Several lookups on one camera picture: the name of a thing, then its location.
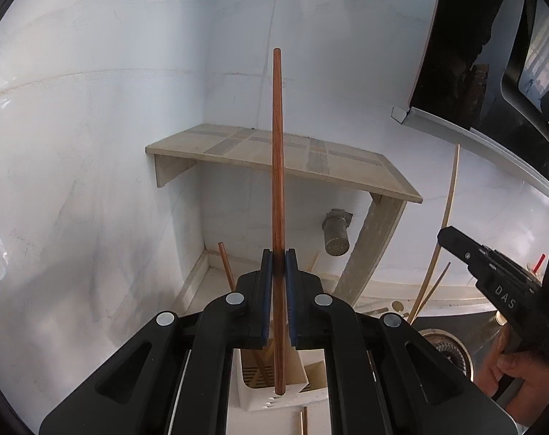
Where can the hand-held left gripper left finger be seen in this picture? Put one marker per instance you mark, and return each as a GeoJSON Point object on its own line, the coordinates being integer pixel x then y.
{"type": "Point", "coordinates": [266, 299]}

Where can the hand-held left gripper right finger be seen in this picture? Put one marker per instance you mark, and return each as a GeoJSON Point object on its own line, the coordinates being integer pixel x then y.
{"type": "Point", "coordinates": [292, 299]}

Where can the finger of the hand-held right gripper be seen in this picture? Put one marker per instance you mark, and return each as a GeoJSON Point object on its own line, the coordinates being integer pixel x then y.
{"type": "Point", "coordinates": [464, 249]}

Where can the brown wooden chopstick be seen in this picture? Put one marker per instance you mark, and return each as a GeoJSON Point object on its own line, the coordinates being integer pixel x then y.
{"type": "Point", "coordinates": [433, 287]}
{"type": "Point", "coordinates": [226, 265]}
{"type": "Point", "coordinates": [278, 145]}

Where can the white utensil holder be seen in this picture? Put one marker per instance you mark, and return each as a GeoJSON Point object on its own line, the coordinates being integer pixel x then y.
{"type": "Point", "coordinates": [256, 398]}

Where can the person's right hand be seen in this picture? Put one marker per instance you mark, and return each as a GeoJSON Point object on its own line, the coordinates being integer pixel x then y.
{"type": "Point", "coordinates": [528, 374]}

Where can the red thin stick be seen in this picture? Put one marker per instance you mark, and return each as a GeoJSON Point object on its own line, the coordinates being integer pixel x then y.
{"type": "Point", "coordinates": [539, 262]}

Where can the grey metal pipe outlet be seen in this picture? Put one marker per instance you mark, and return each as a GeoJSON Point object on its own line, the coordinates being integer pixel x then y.
{"type": "Point", "coordinates": [337, 235]}

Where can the brass stove burner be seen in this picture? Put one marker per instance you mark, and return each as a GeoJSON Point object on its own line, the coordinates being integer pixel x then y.
{"type": "Point", "coordinates": [442, 349]}

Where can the tiled corner shelf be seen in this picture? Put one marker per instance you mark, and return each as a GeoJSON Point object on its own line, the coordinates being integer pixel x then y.
{"type": "Point", "coordinates": [279, 149]}

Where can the black range hood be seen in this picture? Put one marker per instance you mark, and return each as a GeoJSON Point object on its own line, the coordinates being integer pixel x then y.
{"type": "Point", "coordinates": [460, 54]}

